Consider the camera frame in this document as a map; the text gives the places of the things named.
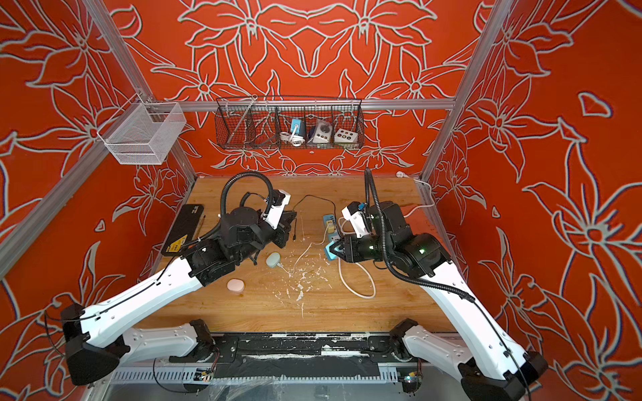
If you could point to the white cube socket adapter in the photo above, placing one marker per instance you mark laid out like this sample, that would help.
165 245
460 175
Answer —
343 137

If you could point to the blue power strip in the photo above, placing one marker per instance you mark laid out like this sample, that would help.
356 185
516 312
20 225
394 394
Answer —
327 219

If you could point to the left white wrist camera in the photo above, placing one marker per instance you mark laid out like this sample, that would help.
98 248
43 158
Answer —
280 200

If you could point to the pink earbud case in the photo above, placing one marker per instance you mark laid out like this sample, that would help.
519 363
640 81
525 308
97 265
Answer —
236 285

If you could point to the black wire wall basket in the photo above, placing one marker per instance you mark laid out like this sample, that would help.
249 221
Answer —
262 122

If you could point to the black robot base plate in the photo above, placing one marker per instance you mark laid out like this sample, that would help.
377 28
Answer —
377 346

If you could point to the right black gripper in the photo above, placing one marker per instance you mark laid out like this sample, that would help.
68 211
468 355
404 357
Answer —
351 249

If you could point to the black box yellow label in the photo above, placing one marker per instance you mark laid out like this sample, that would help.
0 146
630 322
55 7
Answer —
185 228

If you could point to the blue charger in basket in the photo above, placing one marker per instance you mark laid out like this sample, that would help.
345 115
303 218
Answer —
297 128

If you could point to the teal USB wall charger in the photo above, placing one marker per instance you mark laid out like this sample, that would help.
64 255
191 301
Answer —
329 256

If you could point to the clear acrylic wall box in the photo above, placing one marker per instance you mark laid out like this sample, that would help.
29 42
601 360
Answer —
142 136

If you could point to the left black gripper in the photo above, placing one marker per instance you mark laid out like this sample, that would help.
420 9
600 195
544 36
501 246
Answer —
284 229

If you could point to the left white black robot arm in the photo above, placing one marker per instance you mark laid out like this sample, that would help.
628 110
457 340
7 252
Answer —
100 337

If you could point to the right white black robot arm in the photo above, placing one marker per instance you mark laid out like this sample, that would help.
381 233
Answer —
490 365

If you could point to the white round socket adapter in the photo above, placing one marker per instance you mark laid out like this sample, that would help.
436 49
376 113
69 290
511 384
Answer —
322 133

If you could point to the mint green earbud case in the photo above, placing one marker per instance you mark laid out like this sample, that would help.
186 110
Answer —
274 260

